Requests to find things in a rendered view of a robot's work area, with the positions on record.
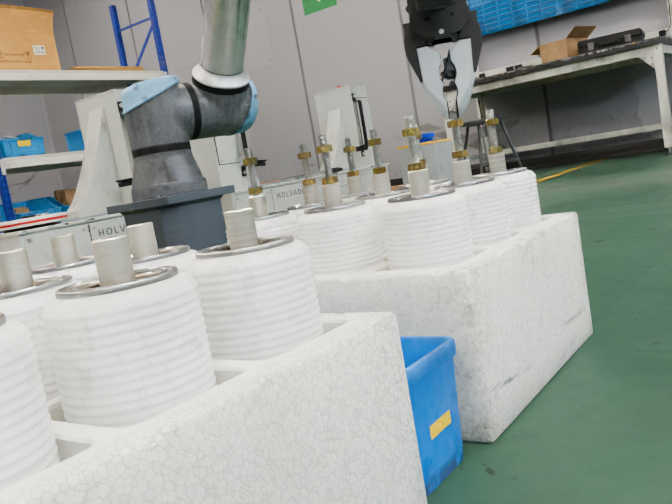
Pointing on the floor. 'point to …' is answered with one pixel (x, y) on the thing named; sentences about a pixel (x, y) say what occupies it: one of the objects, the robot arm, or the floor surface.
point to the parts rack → (37, 83)
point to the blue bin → (434, 405)
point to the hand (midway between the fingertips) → (452, 107)
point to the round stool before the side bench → (481, 142)
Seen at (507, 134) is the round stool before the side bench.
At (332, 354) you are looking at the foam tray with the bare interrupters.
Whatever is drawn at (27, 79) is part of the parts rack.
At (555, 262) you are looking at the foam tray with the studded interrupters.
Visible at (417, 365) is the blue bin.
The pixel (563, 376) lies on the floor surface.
